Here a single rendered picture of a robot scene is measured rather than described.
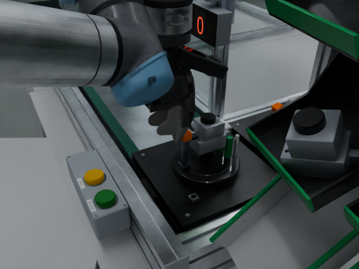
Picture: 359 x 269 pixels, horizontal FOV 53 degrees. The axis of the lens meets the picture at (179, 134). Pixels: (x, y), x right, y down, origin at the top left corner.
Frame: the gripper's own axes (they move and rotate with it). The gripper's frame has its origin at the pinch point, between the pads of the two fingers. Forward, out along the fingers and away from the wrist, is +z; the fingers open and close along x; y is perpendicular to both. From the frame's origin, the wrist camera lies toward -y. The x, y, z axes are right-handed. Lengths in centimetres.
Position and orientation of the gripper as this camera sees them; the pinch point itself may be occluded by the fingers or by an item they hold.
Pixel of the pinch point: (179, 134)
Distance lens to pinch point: 66.9
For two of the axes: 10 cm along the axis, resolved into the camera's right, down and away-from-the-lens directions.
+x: 4.8, 5.0, -7.2
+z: 0.0, 8.2, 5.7
